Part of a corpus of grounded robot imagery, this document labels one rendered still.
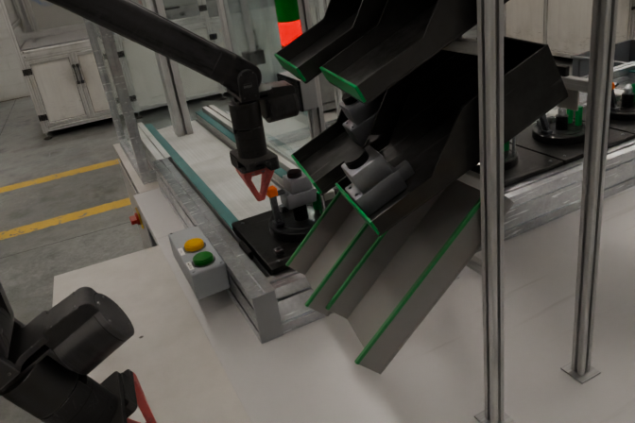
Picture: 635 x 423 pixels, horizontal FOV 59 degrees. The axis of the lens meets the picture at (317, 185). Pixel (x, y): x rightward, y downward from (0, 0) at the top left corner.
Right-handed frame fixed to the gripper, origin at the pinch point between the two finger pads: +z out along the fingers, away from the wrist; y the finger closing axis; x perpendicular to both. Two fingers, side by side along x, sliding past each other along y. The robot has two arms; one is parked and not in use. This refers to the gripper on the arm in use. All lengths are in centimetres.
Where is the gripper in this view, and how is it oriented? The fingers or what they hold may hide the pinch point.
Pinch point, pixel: (260, 196)
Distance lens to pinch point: 112.1
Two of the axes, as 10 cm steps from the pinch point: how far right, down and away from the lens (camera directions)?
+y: -4.5, -3.0, 8.4
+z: 1.2, 9.1, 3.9
